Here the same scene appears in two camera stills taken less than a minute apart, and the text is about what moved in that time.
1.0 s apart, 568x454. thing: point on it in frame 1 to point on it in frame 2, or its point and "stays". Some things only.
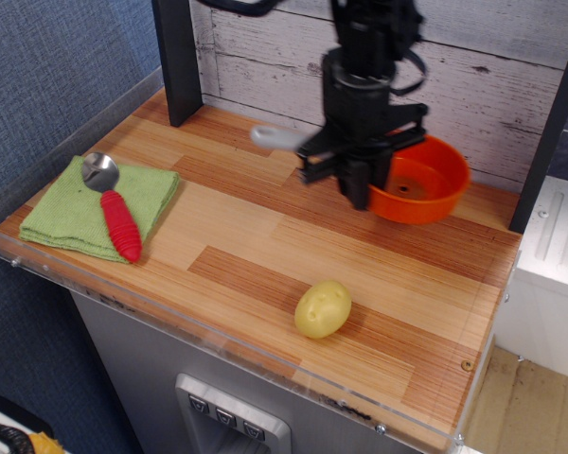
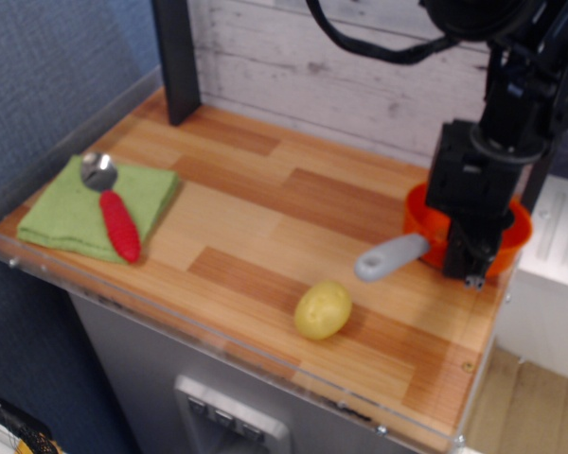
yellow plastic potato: (322, 309) stays
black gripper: (360, 120) to (479, 191)
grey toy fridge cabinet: (144, 358) stays
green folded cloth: (70, 214) stays
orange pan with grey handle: (427, 180) to (429, 246)
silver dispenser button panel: (218, 422) stays
